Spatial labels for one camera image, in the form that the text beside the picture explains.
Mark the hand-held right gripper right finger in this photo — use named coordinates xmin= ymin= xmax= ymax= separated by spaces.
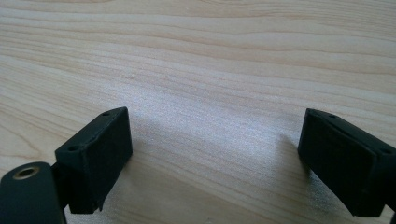
xmin=297 ymin=107 xmax=396 ymax=218

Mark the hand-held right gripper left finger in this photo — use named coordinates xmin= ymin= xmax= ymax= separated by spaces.
xmin=50 ymin=106 xmax=134 ymax=216

